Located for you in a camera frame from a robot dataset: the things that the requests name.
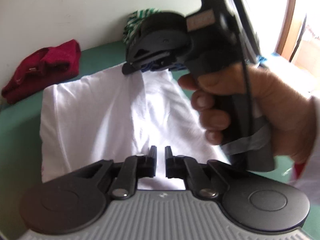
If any green white striped garment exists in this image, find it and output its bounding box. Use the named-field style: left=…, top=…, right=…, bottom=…
left=122, top=8, right=160, bottom=45

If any white t-shirt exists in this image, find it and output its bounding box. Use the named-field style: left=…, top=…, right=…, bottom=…
left=40, top=65, right=227, bottom=190

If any person's right hand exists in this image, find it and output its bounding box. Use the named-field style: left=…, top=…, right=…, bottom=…
left=178, top=63, right=317, bottom=164

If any folded dark red sweater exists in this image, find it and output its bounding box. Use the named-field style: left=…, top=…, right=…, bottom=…
left=1, top=40, right=81, bottom=104

